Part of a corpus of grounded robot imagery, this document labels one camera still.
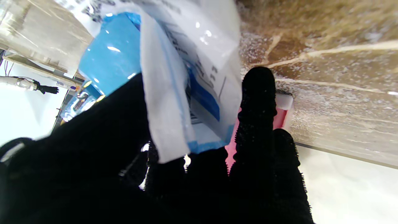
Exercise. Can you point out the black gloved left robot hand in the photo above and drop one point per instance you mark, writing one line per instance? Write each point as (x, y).
(93, 174)

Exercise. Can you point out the blue plastic bag clip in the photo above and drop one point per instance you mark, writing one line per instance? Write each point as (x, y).
(112, 59)

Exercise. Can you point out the white blue seasoning refill bag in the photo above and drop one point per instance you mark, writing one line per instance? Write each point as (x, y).
(192, 71)

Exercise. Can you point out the clear bottle with pink seasoning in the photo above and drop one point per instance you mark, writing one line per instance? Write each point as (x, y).
(279, 115)

